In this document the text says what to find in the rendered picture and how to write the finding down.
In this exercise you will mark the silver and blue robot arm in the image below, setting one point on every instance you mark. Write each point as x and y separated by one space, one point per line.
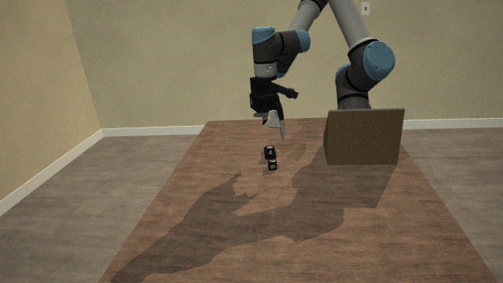
370 60

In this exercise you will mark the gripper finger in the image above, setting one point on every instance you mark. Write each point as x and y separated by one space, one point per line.
277 118
263 115

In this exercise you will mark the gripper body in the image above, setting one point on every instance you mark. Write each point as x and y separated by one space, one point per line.
262 99

